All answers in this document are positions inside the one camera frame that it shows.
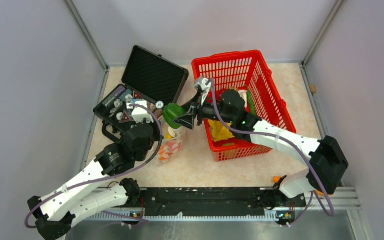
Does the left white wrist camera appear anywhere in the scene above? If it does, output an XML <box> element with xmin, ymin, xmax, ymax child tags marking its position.
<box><xmin>126</xmin><ymin>99</ymin><xmax>154</xmax><ymax>124</ymax></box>

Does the orange fruit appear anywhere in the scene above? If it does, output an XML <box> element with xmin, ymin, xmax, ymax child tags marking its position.
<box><xmin>156</xmin><ymin>142</ymin><xmax>183</xmax><ymax>163</ymax></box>

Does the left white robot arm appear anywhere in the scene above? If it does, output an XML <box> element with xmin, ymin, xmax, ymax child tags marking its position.
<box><xmin>24</xmin><ymin>120</ymin><xmax>164</xmax><ymax>240</ymax></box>

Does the clear zip top bag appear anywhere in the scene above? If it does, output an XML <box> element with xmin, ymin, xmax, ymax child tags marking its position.
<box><xmin>155</xmin><ymin>116</ymin><xmax>186</xmax><ymax>163</ymax></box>

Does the white mushroom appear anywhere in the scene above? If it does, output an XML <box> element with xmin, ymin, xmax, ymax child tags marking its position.
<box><xmin>165</xmin><ymin>126</ymin><xmax>185</xmax><ymax>139</ymax></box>

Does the red plastic basket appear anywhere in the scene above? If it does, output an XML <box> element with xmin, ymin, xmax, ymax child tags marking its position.
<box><xmin>192</xmin><ymin>50</ymin><xmax>297</xmax><ymax>162</ymax></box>

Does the green bell pepper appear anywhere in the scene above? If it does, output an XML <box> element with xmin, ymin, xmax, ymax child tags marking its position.
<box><xmin>163</xmin><ymin>103</ymin><xmax>190</xmax><ymax>129</ymax></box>

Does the napa cabbage toy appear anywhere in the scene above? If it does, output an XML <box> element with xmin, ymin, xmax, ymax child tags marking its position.
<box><xmin>208</xmin><ymin>120</ymin><xmax>234</xmax><ymax>142</ymax></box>

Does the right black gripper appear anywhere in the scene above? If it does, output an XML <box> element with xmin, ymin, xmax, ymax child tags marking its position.
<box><xmin>173</xmin><ymin>91</ymin><xmax>234</xmax><ymax>130</ymax></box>

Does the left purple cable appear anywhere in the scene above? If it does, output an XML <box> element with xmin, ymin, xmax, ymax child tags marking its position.
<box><xmin>24</xmin><ymin>103</ymin><xmax>164</xmax><ymax>229</ymax></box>

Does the black poker chip case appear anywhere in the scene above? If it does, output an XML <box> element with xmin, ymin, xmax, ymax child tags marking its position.
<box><xmin>93</xmin><ymin>45</ymin><xmax>189</xmax><ymax>143</ymax></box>

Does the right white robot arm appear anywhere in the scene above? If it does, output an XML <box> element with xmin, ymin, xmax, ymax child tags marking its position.
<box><xmin>172</xmin><ymin>90</ymin><xmax>349</xmax><ymax>206</ymax></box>

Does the orange handled tool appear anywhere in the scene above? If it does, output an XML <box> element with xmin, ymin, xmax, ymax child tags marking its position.
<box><xmin>273</xmin><ymin>176</ymin><xmax>324</xmax><ymax>196</ymax></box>

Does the green lime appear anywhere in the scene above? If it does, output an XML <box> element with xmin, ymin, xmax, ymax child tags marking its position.
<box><xmin>222</xmin><ymin>142</ymin><xmax>235</xmax><ymax>148</ymax></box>

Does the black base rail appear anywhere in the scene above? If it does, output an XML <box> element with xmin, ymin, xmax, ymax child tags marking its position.
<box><xmin>121</xmin><ymin>187</ymin><xmax>307</xmax><ymax>221</ymax></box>

